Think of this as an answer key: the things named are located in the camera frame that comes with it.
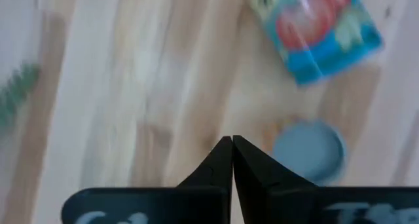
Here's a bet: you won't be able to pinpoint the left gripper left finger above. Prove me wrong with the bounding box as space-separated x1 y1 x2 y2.
61 136 233 224

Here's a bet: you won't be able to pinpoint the succulents in black pot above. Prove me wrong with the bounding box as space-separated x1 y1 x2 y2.
0 62 42 128

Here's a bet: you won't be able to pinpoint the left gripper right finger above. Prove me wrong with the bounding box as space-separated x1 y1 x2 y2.
232 135 419 224

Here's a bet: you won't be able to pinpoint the yellow spicy black beans can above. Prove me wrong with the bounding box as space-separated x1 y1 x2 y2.
261 117 348 187

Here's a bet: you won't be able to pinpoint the blue tomato can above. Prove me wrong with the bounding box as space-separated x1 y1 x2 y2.
242 0 384 87

